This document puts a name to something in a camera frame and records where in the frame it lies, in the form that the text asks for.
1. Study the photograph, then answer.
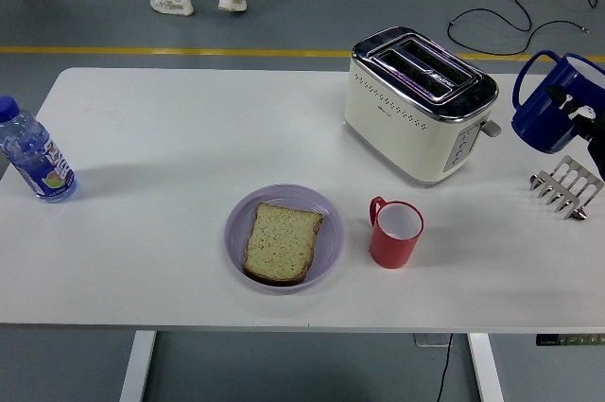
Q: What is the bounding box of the red enamel cup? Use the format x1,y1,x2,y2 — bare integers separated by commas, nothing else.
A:
368,196,425,270

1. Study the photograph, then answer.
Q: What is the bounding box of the black desk control panel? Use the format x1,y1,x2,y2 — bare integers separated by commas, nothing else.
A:
535,333,605,347

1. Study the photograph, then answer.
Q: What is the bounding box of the slice of toast bread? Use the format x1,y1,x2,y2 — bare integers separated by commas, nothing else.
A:
242,201,325,287

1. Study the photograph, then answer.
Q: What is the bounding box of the black looped floor cable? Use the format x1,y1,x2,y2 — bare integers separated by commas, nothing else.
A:
447,0,599,57

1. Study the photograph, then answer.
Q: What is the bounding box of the plastic bottle with blue cap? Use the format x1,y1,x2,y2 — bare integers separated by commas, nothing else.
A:
0,96,78,204

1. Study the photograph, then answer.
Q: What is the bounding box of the grey box under table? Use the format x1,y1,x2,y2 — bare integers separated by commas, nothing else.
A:
414,333,453,348

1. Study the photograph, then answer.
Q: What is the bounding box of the white table leg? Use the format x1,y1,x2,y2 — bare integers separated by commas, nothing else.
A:
467,333,505,402
118,329,157,402

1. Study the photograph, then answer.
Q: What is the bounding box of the silver metal toast rack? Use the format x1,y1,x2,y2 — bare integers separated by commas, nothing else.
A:
528,155,605,222

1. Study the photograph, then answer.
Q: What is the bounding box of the thin black hanging cable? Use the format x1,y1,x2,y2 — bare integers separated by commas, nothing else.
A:
435,333,454,402

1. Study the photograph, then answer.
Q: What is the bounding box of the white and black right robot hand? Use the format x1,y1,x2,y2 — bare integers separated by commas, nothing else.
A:
546,84,605,180

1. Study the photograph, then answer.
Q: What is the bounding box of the lilac round plate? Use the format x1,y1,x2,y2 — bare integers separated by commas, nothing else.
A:
223,184,346,294

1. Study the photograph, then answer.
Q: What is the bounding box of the blue enamel cup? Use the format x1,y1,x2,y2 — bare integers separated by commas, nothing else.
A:
510,50,605,154

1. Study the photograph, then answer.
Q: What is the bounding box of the cream and chrome toaster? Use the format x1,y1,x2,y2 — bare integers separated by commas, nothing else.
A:
343,26,503,189

